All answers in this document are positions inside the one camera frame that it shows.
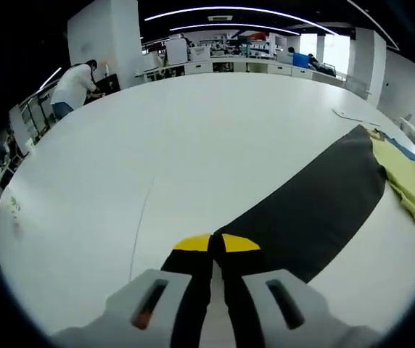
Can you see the straight ceiling light strip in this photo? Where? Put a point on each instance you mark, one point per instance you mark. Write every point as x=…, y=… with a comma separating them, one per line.
x=374, y=23

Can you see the long white counter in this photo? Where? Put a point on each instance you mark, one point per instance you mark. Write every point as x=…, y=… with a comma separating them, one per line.
x=258, y=68

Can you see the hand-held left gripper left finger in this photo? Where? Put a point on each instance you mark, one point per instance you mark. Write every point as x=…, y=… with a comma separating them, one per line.
x=178, y=290

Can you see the white template board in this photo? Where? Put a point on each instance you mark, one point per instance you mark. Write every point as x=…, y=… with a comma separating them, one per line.
x=345, y=115

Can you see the black cabinet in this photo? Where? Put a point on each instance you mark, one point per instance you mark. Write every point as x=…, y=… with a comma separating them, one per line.
x=107, y=84

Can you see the curved ceiling light strip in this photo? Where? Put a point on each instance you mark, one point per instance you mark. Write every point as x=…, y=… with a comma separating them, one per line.
x=236, y=9
x=236, y=25

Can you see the grey mesh chair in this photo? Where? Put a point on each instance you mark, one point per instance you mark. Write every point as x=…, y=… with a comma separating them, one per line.
x=357, y=87

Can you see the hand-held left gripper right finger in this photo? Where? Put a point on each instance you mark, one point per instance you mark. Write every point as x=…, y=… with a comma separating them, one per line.
x=251, y=290

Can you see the ceiling air vent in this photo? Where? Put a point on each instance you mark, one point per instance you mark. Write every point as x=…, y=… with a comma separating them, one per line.
x=220, y=17

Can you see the white square pillar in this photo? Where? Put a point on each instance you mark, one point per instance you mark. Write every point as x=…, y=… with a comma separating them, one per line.
x=102, y=32
x=370, y=65

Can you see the yellow blue dark garment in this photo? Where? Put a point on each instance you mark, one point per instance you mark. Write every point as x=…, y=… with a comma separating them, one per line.
x=320, y=203

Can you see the white upright cabinet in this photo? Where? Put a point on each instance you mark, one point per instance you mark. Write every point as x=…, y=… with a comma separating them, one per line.
x=176, y=51

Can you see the metal frame rack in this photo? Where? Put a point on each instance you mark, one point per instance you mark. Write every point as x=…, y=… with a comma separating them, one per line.
x=29, y=116

